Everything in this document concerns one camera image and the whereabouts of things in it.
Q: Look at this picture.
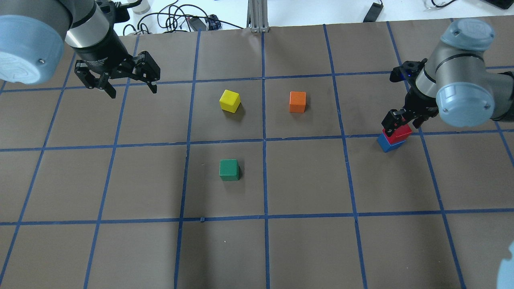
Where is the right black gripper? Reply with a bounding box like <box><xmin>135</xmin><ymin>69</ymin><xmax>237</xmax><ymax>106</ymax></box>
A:
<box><xmin>381</xmin><ymin>90</ymin><xmax>439</xmax><ymax>137</ymax></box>

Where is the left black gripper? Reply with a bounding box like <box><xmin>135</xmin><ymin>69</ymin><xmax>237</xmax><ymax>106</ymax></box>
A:
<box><xmin>75</xmin><ymin>34</ymin><xmax>161</xmax><ymax>99</ymax></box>

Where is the red wooden block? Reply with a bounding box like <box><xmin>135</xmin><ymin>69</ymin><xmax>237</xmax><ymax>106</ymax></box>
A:
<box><xmin>383</xmin><ymin>124</ymin><xmax>412</xmax><ymax>145</ymax></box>

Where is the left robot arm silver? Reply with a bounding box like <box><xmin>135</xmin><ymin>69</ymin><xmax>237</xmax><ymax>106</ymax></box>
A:
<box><xmin>0</xmin><ymin>0</ymin><xmax>161</xmax><ymax>99</ymax></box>

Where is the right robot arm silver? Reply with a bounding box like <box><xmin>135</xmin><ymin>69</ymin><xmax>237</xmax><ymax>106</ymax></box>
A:
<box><xmin>381</xmin><ymin>18</ymin><xmax>514</xmax><ymax>137</ymax></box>

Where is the blue wooden block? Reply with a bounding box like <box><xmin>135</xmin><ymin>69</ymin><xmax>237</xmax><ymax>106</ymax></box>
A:
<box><xmin>377</xmin><ymin>133</ymin><xmax>406</xmax><ymax>153</ymax></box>

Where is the yellow wooden block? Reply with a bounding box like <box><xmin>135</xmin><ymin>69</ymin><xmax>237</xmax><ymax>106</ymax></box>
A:
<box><xmin>219</xmin><ymin>90</ymin><xmax>241</xmax><ymax>113</ymax></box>

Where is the orange wooden block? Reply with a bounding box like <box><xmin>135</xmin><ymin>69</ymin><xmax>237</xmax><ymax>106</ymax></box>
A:
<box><xmin>289</xmin><ymin>91</ymin><xmax>307</xmax><ymax>113</ymax></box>

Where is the green wooden block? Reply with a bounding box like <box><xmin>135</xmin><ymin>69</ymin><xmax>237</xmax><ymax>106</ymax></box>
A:
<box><xmin>219</xmin><ymin>159</ymin><xmax>240</xmax><ymax>181</ymax></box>

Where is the white water bottle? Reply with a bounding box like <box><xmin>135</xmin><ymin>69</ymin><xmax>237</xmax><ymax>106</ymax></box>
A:
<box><xmin>131</xmin><ymin>0</ymin><xmax>150</xmax><ymax>15</ymax></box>

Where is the black power adapter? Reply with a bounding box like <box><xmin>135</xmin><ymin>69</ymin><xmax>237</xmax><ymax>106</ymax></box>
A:
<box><xmin>362</xmin><ymin>2</ymin><xmax>383</xmax><ymax>22</ymax></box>

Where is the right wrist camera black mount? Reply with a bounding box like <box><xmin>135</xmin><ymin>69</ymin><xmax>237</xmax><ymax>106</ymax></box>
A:
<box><xmin>389</xmin><ymin>58</ymin><xmax>428</xmax><ymax>85</ymax></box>

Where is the aluminium frame post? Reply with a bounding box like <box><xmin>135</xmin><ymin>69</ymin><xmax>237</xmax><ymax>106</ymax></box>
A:
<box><xmin>247</xmin><ymin>0</ymin><xmax>269</xmax><ymax>33</ymax></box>

